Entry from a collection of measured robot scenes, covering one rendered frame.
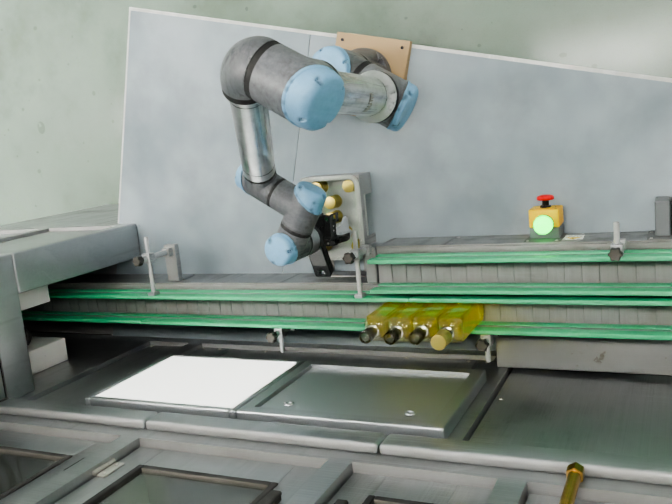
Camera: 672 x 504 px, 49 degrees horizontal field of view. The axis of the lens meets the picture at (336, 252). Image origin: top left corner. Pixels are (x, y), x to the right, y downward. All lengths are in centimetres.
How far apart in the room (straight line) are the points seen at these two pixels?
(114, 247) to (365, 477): 124
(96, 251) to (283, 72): 112
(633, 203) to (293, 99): 89
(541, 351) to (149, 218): 126
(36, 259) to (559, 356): 137
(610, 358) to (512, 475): 55
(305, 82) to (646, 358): 99
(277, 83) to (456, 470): 75
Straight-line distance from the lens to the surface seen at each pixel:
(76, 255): 224
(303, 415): 158
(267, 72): 135
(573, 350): 182
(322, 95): 134
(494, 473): 136
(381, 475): 142
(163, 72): 232
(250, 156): 161
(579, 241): 176
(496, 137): 189
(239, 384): 183
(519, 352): 184
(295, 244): 168
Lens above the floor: 259
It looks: 63 degrees down
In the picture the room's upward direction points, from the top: 115 degrees counter-clockwise
